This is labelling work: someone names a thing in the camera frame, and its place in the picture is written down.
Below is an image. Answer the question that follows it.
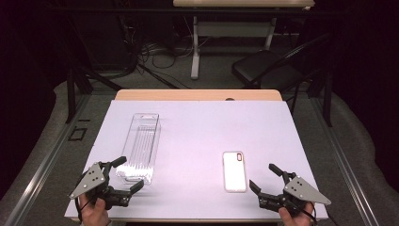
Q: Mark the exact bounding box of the aluminium floor rail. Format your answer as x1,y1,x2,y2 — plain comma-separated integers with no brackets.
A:
4,93,92,226
309,97,380,226

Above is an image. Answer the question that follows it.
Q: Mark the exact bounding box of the person's right hand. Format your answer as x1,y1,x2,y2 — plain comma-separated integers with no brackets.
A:
278,202,316,226

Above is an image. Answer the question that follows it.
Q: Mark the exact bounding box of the light wooden table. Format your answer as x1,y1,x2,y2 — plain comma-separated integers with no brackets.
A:
70,89,329,224

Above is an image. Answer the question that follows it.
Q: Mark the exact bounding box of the white board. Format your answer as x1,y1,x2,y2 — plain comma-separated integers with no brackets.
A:
64,99,329,220

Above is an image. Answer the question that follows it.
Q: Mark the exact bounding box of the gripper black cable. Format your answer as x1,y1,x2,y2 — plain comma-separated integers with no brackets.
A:
74,175,92,224
299,205,318,226

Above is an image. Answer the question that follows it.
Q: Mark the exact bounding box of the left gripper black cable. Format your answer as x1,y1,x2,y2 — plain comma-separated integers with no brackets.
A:
74,175,92,224

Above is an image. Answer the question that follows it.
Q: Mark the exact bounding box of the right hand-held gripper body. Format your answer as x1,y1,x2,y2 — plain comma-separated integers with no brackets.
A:
257,170,332,218

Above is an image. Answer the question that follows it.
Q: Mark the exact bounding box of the tangle of floor cables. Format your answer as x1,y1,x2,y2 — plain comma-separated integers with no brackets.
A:
123,15,211,90

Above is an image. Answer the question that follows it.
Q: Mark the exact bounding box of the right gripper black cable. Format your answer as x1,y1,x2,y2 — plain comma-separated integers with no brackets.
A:
299,205,318,226

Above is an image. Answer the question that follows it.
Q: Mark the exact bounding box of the white-legged desk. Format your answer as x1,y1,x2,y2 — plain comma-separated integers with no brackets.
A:
172,0,315,80

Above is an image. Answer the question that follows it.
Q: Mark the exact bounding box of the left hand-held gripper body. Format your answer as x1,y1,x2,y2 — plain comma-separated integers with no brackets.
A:
68,160,133,211

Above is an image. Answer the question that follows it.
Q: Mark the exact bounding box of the black metal crossbar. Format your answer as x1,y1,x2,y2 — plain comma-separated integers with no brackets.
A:
46,7,346,15

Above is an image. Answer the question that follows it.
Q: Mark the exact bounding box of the dark cabinet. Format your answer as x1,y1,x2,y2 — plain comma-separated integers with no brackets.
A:
73,13,133,72

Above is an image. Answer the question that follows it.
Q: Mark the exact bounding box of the black folding chair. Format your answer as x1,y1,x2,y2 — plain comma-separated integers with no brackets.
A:
231,32,333,116

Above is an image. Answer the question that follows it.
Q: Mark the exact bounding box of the black metal stand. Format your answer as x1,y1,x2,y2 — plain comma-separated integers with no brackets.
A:
309,31,334,128
64,12,125,124

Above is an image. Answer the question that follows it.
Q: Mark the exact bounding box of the person's left hand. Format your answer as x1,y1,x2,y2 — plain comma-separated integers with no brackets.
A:
78,192,111,226

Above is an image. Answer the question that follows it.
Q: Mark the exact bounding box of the phone case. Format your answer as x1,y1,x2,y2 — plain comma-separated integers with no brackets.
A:
222,151,247,193

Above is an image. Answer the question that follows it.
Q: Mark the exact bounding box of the clear plastic slotted rack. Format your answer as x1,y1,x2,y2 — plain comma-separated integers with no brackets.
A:
115,112,162,186

